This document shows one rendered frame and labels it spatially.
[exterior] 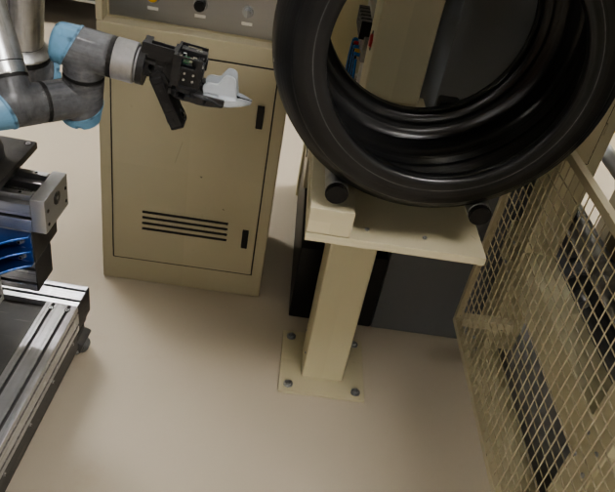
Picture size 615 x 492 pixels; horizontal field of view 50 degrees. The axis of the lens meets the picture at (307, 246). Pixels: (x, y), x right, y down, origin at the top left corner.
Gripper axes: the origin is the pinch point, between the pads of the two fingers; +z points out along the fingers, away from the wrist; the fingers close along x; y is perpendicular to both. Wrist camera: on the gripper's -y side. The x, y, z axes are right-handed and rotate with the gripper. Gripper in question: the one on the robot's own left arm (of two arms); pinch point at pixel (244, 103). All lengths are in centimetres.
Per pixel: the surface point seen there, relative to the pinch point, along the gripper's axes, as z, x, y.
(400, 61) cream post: 31.2, 28.4, 6.9
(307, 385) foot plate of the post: 39, 25, -96
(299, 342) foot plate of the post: 36, 43, -97
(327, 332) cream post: 40, 28, -76
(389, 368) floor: 67, 38, -94
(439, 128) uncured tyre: 41.7, 15.6, -0.3
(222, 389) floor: 14, 20, -100
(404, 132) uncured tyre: 34.8, 15.4, -3.3
